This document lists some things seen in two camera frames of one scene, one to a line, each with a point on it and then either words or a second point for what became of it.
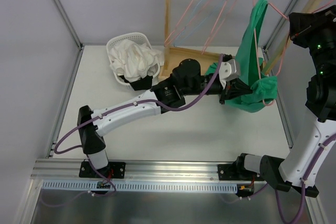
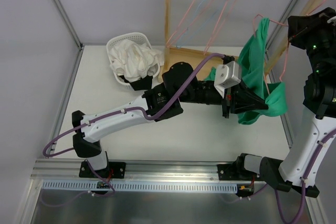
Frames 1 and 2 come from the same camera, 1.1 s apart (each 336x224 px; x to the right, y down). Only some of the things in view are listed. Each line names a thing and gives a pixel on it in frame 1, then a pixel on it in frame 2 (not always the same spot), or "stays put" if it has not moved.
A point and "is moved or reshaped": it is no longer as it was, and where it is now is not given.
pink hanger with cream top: (222, 17) stays put
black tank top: (142, 84) stays put
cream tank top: (133, 60) stays put
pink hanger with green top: (264, 103) is moved or reshaped
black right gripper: (299, 28) stays put
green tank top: (264, 88) is moved or reshaped
